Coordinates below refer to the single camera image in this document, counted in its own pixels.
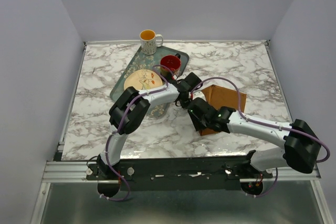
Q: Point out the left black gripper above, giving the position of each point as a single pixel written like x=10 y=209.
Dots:
x=184 y=105

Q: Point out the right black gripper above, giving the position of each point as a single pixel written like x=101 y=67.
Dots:
x=197 y=125

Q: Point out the brown cloth napkin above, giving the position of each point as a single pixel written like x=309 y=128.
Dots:
x=219 y=96

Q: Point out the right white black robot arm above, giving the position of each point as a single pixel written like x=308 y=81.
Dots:
x=296 y=145

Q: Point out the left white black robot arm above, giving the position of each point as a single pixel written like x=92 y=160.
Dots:
x=128 y=112

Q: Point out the white mug yellow inside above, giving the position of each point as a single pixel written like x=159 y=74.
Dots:
x=150 y=41

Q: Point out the red black mug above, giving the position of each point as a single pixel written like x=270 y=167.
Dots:
x=172 y=63

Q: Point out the peach floral plate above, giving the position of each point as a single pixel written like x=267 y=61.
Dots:
x=143 y=79

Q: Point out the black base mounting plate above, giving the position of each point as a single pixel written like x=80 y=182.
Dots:
x=146 y=181

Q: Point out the green floral tray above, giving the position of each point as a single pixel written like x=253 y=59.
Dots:
x=142 y=61

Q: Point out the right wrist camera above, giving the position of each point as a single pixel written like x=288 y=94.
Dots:
x=198 y=94

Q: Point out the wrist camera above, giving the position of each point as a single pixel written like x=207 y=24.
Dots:
x=192 y=81
x=198 y=94

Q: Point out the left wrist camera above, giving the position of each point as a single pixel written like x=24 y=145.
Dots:
x=192 y=81

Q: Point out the aluminium frame rail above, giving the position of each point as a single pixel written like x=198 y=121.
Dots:
x=76 y=171

